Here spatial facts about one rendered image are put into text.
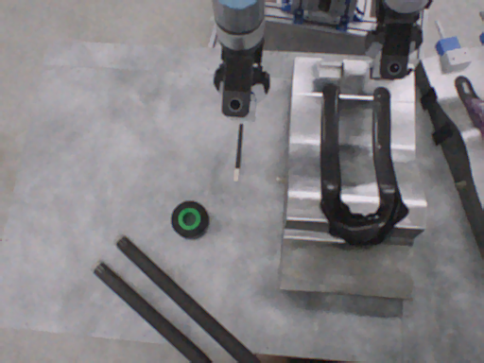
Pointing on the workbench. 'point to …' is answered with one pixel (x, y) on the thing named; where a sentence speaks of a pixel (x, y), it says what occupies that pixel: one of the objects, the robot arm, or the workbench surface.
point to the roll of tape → (186, 216)
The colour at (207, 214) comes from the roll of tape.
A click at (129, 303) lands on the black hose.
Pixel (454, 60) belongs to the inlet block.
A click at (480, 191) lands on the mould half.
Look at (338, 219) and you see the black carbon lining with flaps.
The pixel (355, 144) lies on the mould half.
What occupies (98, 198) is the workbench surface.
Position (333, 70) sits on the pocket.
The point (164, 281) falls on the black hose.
